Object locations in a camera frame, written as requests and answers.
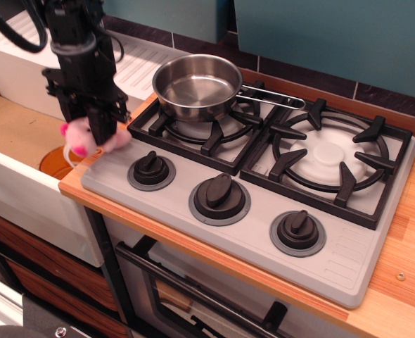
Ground black middle stove knob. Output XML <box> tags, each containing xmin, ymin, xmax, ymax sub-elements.
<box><xmin>189</xmin><ymin>173</ymin><xmax>251</xmax><ymax>227</ymax></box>

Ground orange plastic bowl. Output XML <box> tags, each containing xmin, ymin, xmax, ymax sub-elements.
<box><xmin>39</xmin><ymin>146</ymin><xmax>83</xmax><ymax>180</ymax></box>

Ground wooden drawer fronts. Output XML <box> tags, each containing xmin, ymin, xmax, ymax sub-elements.
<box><xmin>0</xmin><ymin>216</ymin><xmax>131</xmax><ymax>337</ymax></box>

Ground black cable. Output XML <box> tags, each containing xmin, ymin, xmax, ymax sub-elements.
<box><xmin>0</xmin><ymin>0</ymin><xmax>49</xmax><ymax>54</ymax></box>

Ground black stove knob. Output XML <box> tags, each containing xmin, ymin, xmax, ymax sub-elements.
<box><xmin>189</xmin><ymin>173</ymin><xmax>251</xmax><ymax>227</ymax></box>
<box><xmin>127</xmin><ymin>151</ymin><xmax>176</xmax><ymax>192</ymax></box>
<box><xmin>269</xmin><ymin>210</ymin><xmax>326</xmax><ymax>258</ymax></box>

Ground grey toy stove top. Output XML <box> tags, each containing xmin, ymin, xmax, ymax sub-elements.
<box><xmin>81</xmin><ymin>130</ymin><xmax>415</xmax><ymax>308</ymax></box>

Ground black left stove knob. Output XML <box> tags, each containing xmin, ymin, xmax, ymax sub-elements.
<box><xmin>127</xmin><ymin>151</ymin><xmax>176</xmax><ymax>192</ymax></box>

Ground pink stuffed pig toy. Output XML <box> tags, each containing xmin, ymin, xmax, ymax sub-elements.
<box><xmin>60</xmin><ymin>117</ymin><xmax>132</xmax><ymax>168</ymax></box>

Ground black right burner grate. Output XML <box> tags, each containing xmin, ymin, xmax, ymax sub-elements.
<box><xmin>240</xmin><ymin>99</ymin><xmax>414</xmax><ymax>230</ymax></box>

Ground teal cabinet right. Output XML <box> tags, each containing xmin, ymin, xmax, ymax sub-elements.
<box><xmin>234</xmin><ymin>1</ymin><xmax>415</xmax><ymax>97</ymax></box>

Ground stainless steel pan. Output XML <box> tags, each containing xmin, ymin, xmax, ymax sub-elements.
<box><xmin>152</xmin><ymin>54</ymin><xmax>306</xmax><ymax>123</ymax></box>

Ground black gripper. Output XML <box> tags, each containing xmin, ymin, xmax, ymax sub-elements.
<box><xmin>42</xmin><ymin>33</ymin><xmax>129</xmax><ymax>144</ymax></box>

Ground black right stove knob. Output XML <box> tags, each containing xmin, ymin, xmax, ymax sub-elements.
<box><xmin>269</xmin><ymin>210</ymin><xmax>326</xmax><ymax>258</ymax></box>

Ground white toy sink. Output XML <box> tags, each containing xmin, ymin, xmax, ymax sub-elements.
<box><xmin>0</xmin><ymin>13</ymin><xmax>194</xmax><ymax>268</ymax></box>

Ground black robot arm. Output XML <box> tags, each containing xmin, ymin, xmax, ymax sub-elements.
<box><xmin>42</xmin><ymin>1</ymin><xmax>129</xmax><ymax>145</ymax></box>

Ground black left burner grate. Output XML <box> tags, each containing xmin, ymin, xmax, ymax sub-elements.
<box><xmin>127</xmin><ymin>80</ymin><xmax>275</xmax><ymax>175</ymax></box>

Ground black oven door handle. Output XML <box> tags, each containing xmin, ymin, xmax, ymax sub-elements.
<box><xmin>115</xmin><ymin>241</ymin><xmax>282</xmax><ymax>338</ymax></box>

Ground white right burner cap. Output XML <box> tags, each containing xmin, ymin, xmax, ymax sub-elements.
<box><xmin>289</xmin><ymin>127</ymin><xmax>367</xmax><ymax>186</ymax></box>

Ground black burner grate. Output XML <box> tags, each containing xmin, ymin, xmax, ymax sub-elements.
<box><xmin>240</xmin><ymin>99</ymin><xmax>414</xmax><ymax>230</ymax></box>
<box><xmin>127</xmin><ymin>80</ymin><xmax>275</xmax><ymax>175</ymax></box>

